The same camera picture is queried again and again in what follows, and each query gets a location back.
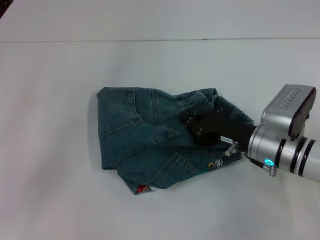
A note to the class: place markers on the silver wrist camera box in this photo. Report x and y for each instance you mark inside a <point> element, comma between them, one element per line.
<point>282,107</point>

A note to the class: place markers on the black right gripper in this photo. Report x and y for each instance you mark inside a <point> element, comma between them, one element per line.
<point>220,127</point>

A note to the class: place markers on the metal gripper connector plug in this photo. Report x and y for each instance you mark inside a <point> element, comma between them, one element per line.
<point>231,149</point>

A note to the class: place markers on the blue denim shorts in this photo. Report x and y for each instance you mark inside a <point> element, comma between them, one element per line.
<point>140,140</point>

